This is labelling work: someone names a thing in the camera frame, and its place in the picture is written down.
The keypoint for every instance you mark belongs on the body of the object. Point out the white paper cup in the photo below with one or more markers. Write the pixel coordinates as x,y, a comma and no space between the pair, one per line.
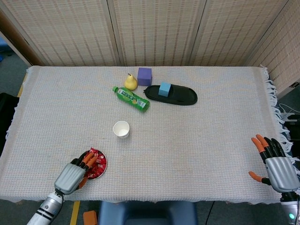
120,133

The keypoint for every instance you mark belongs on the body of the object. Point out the purple foam cube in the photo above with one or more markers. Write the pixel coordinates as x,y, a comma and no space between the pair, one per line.
144,76

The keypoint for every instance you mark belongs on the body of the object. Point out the woven bamboo screen panel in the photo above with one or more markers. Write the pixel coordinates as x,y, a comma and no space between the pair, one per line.
286,47
154,35
70,35
234,35
16,38

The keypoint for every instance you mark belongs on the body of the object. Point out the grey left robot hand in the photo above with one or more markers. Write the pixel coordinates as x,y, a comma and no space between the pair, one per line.
69,178

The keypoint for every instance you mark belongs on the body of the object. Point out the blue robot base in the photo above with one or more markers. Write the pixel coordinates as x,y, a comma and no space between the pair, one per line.
147,213

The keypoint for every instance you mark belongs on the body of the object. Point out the black equipment stand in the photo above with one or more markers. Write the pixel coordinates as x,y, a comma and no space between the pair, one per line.
293,127

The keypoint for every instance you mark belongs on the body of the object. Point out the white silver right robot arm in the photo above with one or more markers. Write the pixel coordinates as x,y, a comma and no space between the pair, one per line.
290,208

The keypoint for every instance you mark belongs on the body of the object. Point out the yellow pear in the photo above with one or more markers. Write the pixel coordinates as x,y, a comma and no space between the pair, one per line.
130,83

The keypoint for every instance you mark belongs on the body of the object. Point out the black slipper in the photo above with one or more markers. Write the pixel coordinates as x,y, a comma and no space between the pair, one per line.
182,96

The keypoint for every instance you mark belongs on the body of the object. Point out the blue object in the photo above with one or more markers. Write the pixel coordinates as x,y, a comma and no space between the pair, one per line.
2,47

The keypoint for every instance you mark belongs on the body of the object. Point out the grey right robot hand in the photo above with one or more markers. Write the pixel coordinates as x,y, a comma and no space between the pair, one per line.
281,173

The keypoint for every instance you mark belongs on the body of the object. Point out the round silver metal plate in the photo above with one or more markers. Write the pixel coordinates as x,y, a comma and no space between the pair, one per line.
100,176

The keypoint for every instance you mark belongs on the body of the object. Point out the green plastic drink bottle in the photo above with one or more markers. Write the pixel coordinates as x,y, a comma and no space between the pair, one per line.
131,97

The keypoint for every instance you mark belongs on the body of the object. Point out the white woven tablecloth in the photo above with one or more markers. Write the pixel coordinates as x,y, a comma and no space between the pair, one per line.
187,152

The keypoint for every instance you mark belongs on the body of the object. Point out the light blue foam cube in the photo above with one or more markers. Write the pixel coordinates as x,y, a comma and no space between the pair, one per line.
164,90

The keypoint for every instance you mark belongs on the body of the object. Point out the yellow floor tape strip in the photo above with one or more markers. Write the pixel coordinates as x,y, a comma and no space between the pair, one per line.
74,215
21,90

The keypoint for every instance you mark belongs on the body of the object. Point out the orange foam block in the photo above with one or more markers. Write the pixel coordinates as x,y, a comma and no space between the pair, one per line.
90,218

